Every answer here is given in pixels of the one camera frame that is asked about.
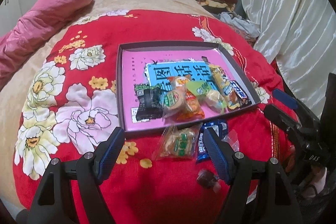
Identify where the dark candy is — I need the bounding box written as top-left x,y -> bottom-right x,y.
197,169 -> 221,193

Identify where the blue cookie packet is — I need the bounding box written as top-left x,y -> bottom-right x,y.
197,119 -> 228,162

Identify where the dark chocolate bar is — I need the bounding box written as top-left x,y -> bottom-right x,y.
230,80 -> 250,106

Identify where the gold yellow snack packet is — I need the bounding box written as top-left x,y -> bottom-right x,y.
209,64 -> 240,110

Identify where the clear peanut brittle packet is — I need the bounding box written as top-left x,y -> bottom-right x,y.
152,123 -> 202,160

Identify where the orange bread snack packet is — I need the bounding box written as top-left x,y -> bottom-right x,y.
167,75 -> 205,122

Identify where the green pastry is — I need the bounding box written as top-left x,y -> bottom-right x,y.
185,80 -> 227,114

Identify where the small round pastry packet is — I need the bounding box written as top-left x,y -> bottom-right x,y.
163,89 -> 185,118

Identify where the black green snack packet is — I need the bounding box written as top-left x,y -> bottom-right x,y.
134,84 -> 163,121

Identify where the clear candy packet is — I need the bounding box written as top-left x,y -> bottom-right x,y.
222,130 -> 239,152

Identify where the white satin curtain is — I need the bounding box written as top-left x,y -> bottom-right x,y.
242,0 -> 335,116

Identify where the light crumpled cloth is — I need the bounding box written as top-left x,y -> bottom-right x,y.
219,11 -> 260,39

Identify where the beige bed sheet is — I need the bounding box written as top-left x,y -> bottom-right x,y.
1,0 -> 210,211

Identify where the dark shallow cardboard box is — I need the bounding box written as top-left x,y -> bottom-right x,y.
117,41 -> 260,137

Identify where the pink blue book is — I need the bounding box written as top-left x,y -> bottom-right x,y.
122,49 -> 232,131

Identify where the pink quilt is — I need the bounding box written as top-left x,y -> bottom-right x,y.
1,0 -> 93,88

